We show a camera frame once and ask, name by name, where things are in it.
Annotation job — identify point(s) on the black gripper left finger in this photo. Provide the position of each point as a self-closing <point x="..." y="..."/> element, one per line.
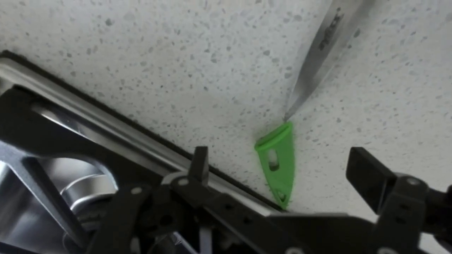
<point x="200" y="165"/>

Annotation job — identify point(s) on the green plastic knife cover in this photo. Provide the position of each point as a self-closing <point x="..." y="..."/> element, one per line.
<point x="285" y="177"/>

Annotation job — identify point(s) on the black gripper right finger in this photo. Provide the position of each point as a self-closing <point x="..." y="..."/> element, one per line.
<point x="399" y="212"/>

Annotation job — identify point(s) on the stainless steel gas range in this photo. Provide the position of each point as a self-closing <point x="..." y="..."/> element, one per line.
<point x="93" y="121"/>

